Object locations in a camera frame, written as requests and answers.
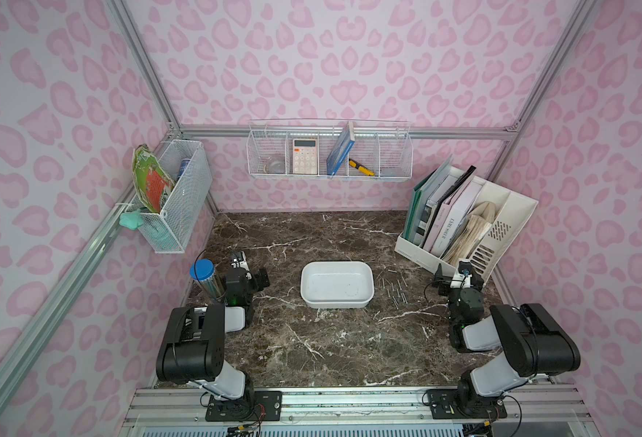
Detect screws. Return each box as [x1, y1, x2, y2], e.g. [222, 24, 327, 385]
[380, 277, 408, 310]

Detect white plastic storage tray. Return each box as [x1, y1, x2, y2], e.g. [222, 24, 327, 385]
[300, 261, 375, 309]

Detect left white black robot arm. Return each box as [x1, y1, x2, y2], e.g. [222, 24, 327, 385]
[155, 251, 270, 408]

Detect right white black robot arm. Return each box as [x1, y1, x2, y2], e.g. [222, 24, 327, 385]
[432, 260, 581, 417]

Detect blue lid clear jar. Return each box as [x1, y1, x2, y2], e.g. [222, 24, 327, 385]
[190, 259, 225, 302]

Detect pink white book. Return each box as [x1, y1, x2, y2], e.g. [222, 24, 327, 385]
[423, 175, 483, 258]

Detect beige paper bundle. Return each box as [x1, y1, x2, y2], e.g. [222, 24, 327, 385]
[442, 201, 497, 267]

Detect green folder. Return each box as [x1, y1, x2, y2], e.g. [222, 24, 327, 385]
[402, 156, 453, 242]

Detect white file organizer rack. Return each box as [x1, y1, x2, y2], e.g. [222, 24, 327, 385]
[395, 163, 538, 280]

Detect clear tape roll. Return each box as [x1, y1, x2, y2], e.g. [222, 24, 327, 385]
[264, 155, 286, 175]

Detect white mesh side basket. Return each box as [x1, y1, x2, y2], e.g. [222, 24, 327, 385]
[131, 139, 213, 254]

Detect green red snack bag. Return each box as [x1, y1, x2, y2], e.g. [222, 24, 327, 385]
[132, 144, 175, 214]

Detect yellow utility knife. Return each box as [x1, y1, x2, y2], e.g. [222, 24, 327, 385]
[348, 158, 376, 177]

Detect white pink calculator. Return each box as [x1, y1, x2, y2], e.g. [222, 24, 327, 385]
[292, 138, 318, 175]

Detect blue book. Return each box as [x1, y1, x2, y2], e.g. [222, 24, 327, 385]
[326, 121, 356, 176]

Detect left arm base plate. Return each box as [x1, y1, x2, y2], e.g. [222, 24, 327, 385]
[205, 391, 283, 422]

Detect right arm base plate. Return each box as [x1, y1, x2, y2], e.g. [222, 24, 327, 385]
[421, 388, 508, 422]

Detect mint green wall hook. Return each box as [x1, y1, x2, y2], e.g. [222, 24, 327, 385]
[119, 210, 144, 231]

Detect white wire wall basket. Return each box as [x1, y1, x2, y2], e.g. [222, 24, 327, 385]
[246, 119, 413, 180]

